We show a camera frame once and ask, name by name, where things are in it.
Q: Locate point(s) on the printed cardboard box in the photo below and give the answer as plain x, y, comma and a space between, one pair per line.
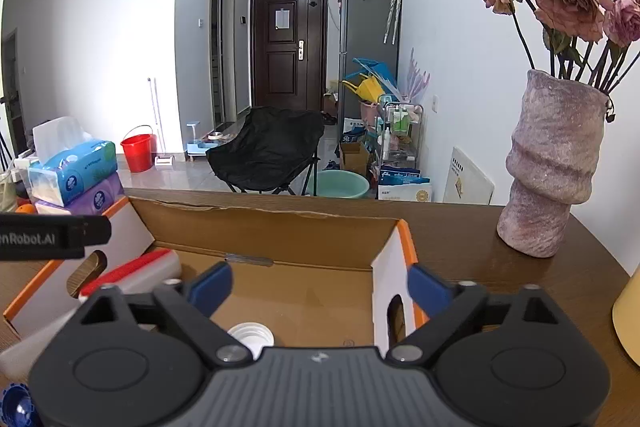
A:
300, 287

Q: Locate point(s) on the mauve ceramic vase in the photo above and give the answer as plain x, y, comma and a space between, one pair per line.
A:
550, 167

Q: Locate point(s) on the paper sheet on door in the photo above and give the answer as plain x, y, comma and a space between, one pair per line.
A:
282, 18

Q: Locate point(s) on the pink bin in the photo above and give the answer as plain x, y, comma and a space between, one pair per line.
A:
369, 114

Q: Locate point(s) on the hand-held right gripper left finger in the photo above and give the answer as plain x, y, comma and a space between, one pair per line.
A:
211, 287

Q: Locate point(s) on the yellow plastic container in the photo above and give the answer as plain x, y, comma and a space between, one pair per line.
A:
365, 89

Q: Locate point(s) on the white folded umbrella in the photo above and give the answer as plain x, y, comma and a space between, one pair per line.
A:
398, 7
389, 12

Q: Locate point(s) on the black folding chair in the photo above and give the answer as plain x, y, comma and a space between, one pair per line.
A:
265, 147

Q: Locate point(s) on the white ribbed cap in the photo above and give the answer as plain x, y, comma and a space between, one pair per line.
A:
250, 334

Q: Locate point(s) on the blue plastic rack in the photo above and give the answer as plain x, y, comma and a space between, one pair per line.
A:
375, 69

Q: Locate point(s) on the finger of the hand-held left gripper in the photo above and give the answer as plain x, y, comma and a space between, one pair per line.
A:
97, 231

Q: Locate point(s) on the green plastic basin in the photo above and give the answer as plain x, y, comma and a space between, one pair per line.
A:
340, 184

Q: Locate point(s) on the blue tissue pack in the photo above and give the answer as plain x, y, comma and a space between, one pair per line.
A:
75, 172

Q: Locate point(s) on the purple tissue pack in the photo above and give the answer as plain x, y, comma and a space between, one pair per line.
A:
95, 197

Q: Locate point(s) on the blue white pack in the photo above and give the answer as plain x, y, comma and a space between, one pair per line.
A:
405, 187

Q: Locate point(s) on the grey fridge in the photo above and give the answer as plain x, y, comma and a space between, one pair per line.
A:
365, 42

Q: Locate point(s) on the blue white carton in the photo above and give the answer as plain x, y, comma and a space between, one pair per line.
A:
356, 132

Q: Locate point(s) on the small brown carton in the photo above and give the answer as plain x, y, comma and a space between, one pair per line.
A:
355, 159

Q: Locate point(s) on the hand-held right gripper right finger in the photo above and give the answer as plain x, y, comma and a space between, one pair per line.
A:
429, 291

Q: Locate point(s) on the white wall outlet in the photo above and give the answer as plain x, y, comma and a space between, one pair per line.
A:
435, 104

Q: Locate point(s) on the black tripod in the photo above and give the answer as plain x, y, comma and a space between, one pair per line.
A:
4, 147

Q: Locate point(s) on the red bucket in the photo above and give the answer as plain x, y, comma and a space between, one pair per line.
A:
136, 152

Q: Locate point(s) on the blue plastic cap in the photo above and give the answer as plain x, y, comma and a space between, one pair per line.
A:
15, 402

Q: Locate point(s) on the white leaning board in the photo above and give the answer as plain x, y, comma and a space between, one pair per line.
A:
467, 182

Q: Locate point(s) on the dried pink roses bouquet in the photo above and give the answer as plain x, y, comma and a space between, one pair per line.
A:
570, 2

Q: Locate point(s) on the blue pet bowl stand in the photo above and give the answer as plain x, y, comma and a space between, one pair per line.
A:
200, 149

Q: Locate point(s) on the metal trolley rack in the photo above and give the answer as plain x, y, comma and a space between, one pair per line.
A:
400, 127

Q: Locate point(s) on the white mop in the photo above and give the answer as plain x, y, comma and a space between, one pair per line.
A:
156, 122

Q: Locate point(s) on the purple artificial plant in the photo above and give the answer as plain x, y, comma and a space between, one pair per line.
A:
417, 79

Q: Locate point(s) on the orange fruit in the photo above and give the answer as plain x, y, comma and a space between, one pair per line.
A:
25, 208

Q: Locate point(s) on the red white lint brush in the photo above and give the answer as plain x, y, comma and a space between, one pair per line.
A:
130, 272

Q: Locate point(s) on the dark brown door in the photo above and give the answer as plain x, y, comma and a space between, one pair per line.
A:
287, 72

